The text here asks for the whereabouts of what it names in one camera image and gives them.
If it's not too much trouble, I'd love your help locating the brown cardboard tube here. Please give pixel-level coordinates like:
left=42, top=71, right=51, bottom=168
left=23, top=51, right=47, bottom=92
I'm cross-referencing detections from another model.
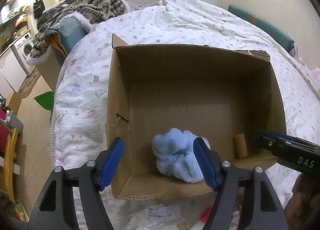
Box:
left=233, top=134, right=248, bottom=158

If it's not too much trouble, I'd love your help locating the clear plastic label bag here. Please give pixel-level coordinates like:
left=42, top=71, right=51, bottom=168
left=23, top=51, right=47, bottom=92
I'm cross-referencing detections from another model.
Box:
left=130, top=203, right=183, bottom=227

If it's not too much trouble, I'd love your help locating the green paper sheet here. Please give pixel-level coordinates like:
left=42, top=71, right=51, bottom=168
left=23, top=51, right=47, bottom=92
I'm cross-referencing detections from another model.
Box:
left=34, top=91, right=54, bottom=111

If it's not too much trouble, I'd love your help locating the wooden chair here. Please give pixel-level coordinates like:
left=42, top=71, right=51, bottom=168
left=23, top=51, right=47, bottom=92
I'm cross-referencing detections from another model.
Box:
left=1, top=119, right=18, bottom=203

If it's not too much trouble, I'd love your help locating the knitted patterned blanket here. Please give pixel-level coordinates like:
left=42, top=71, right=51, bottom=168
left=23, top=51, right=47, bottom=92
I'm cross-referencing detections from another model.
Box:
left=27, top=0, right=130, bottom=65

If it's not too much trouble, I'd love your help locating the white washing machine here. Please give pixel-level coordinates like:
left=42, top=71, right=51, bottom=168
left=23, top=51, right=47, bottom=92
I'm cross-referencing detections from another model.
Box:
left=11, top=31, right=35, bottom=77

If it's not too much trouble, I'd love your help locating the teal bed bumper cushion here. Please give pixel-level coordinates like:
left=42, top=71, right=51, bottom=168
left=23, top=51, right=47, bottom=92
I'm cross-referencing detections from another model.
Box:
left=228, top=5, right=294, bottom=53

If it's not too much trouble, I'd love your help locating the teal pillow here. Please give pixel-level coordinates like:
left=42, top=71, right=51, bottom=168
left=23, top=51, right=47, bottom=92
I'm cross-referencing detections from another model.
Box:
left=43, top=17, right=88, bottom=58

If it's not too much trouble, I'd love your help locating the red bag on chair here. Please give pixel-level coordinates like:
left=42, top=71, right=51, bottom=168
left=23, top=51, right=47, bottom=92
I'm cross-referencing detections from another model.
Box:
left=0, top=108, right=9, bottom=154

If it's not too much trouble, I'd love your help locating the white patterned bed quilt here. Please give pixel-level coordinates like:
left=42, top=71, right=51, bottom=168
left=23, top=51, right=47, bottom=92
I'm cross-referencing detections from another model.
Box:
left=50, top=0, right=319, bottom=229

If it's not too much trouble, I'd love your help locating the pink rubber duck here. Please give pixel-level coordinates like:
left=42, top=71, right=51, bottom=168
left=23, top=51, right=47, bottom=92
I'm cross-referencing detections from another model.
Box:
left=200, top=206, right=212, bottom=225

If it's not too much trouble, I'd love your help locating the brown cardboard box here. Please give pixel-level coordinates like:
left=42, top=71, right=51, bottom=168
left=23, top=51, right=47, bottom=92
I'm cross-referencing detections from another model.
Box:
left=106, top=35, right=286, bottom=200

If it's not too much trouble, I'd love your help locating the light blue plush toy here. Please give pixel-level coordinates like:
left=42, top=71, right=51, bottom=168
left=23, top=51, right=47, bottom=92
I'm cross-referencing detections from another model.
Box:
left=152, top=128, right=203, bottom=183

